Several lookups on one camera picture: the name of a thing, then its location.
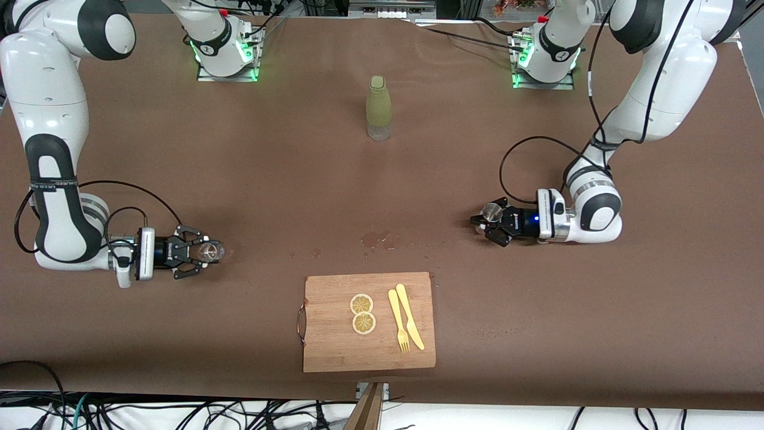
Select small clear glass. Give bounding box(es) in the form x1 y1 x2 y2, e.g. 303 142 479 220
197 238 226 265

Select brown table cover sheet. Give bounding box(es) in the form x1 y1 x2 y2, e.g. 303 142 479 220
0 11 764 411

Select yellow plastic knife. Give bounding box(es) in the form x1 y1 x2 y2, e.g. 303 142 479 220
396 283 426 351

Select yellow plastic fork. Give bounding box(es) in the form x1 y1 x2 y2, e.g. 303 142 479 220
388 289 411 354

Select green sleeved glass bottle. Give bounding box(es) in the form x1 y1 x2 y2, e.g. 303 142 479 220
366 75 393 142

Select wooden cutting board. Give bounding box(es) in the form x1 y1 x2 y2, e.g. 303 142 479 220
297 272 437 373

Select grey power strip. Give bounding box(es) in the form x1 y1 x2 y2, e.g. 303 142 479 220
349 0 436 20

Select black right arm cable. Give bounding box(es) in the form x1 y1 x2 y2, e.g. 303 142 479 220
14 179 183 254

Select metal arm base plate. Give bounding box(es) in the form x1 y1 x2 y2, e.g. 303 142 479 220
509 30 577 90
196 21 261 82

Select teal floor cable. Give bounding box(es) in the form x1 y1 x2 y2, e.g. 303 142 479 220
57 393 90 430

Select black table cable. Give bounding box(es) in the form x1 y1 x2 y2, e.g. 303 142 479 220
412 17 526 53

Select wooden post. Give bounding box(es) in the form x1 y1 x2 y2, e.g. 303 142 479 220
345 382 386 430

